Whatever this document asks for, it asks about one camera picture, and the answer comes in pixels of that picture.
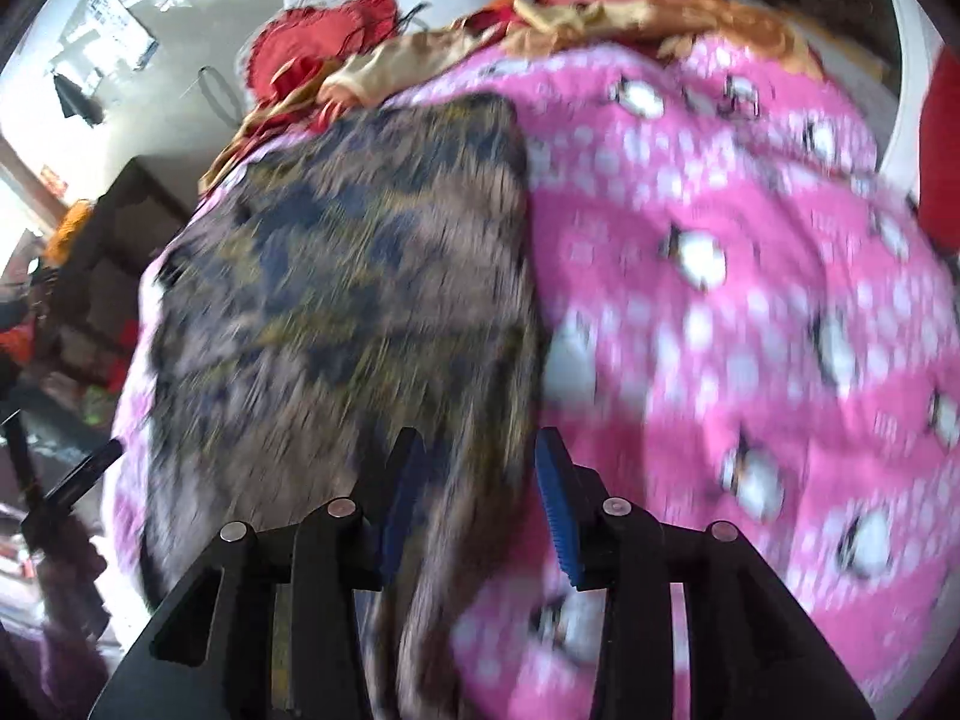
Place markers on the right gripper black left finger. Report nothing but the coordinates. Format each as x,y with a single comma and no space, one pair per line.
207,651

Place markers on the dark floral patterned garment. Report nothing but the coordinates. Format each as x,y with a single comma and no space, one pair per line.
354,284

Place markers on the pink penguin fleece blanket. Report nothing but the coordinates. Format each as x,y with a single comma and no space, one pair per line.
738,319

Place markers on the dark wooden side table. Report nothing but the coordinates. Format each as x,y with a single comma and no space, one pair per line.
87,324

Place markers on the orange basket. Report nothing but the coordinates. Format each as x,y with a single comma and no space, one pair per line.
62,240

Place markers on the white red sleeve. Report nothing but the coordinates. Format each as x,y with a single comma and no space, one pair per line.
922,156

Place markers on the left red heart cushion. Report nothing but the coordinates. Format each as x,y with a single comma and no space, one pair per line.
316,34

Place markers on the red gold floral blanket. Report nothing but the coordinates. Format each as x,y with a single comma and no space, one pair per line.
313,93

